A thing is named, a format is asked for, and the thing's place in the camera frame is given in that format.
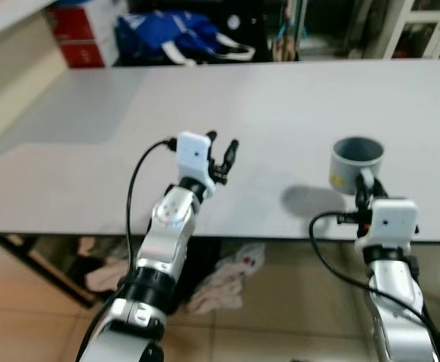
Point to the grey mug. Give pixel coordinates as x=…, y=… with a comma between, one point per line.
x=352, y=166

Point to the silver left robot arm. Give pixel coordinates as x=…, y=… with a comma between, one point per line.
x=159, y=241

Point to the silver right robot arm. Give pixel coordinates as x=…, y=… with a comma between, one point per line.
x=401, y=302

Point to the red and white box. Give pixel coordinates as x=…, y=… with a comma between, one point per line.
x=84, y=38

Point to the white glass-door cabinet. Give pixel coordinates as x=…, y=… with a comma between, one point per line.
x=416, y=26

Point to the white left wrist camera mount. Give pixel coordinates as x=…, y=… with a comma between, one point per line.
x=193, y=154

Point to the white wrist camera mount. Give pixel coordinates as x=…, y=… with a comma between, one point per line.
x=393, y=222
x=193, y=154

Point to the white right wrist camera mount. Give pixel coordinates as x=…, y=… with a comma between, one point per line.
x=393, y=222

